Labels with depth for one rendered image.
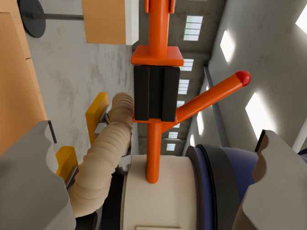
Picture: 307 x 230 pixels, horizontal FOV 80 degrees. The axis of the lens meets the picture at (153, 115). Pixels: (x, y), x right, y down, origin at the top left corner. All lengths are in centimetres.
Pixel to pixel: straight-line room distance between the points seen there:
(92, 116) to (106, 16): 146
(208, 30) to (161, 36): 945
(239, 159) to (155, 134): 18
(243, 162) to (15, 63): 49
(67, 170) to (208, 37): 965
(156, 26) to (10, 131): 38
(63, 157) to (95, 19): 159
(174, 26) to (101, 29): 771
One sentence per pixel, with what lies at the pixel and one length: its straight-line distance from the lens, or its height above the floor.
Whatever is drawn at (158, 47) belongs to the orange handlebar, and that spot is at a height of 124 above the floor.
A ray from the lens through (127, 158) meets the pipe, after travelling 32.
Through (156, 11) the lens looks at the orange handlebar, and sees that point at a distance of 21.
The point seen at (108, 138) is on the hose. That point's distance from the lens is 24.
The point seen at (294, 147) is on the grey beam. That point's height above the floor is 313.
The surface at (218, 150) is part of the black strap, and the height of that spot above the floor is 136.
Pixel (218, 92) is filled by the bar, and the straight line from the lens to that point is 27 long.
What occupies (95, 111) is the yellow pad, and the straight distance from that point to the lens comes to 36.
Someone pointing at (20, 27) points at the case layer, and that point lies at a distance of 124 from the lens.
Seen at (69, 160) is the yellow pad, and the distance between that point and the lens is 27.
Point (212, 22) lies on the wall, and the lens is 954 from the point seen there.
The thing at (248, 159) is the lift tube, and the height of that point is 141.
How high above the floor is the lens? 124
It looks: level
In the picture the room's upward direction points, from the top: 92 degrees clockwise
